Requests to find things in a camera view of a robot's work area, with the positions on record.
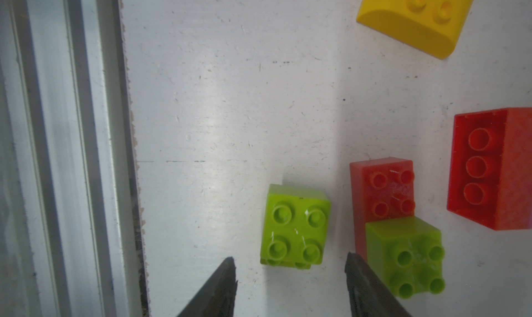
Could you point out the small red lego brick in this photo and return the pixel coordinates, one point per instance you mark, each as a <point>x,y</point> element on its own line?
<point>382,189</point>

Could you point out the yellow long lego brick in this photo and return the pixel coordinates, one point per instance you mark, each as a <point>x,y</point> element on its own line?
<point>432,26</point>

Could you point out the green lego brick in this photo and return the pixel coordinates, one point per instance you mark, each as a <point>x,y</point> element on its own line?
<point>295,227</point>
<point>407,255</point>

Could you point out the red long lego brick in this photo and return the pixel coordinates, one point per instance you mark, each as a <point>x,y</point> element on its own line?
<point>490,168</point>

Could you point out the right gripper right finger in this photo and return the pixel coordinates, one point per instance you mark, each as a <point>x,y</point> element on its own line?
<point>368,294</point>

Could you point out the green lego brick front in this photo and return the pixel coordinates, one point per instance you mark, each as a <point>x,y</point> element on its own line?
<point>295,227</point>

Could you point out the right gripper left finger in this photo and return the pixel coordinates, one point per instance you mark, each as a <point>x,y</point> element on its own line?
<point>217,296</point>

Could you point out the aluminium front rail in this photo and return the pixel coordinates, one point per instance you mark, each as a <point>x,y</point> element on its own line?
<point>66,158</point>

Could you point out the green lego brick back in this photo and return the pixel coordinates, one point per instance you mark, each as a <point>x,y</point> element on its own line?
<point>407,255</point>

